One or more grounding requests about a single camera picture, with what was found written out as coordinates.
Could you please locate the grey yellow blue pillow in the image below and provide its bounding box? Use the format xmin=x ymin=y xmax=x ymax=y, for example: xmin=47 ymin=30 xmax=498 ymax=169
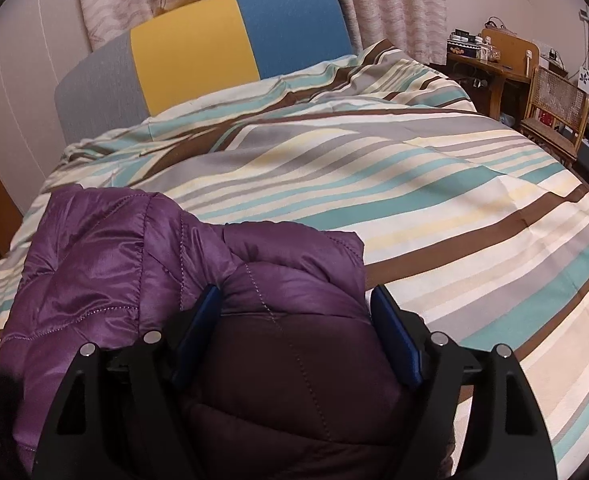
xmin=54 ymin=0 xmax=356 ymax=146

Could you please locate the patterned cream curtain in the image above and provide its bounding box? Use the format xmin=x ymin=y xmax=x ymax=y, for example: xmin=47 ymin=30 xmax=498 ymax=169
xmin=74 ymin=0 xmax=467 ymax=66

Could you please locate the purple quilted jacket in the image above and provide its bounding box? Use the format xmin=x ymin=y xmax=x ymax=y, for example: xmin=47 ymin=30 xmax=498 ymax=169
xmin=0 ymin=185 xmax=457 ymax=480

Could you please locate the rattan wooden chair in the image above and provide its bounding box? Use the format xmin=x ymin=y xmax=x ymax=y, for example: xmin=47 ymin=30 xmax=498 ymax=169
xmin=518 ymin=65 xmax=589 ymax=167

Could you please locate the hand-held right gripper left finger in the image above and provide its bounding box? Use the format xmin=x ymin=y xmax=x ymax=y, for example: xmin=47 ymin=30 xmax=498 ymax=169
xmin=33 ymin=284 xmax=224 ymax=480

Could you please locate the rounded wooden panel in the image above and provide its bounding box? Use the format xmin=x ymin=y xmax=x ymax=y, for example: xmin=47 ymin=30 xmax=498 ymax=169
xmin=480 ymin=27 xmax=541 ymax=79

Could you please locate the wooden desk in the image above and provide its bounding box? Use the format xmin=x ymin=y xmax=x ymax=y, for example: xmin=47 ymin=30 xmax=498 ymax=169
xmin=444 ymin=50 xmax=536 ymax=122

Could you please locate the dark box on desk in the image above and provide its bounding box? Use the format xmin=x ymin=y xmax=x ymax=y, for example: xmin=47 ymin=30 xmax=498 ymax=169
xmin=447 ymin=31 xmax=482 ymax=59

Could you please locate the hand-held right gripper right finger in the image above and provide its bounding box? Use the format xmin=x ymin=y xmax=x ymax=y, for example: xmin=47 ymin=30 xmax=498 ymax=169
xmin=370 ymin=284 xmax=559 ymax=480

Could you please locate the striped duvet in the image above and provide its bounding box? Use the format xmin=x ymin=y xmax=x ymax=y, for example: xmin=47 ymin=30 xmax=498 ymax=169
xmin=0 ymin=40 xmax=589 ymax=480

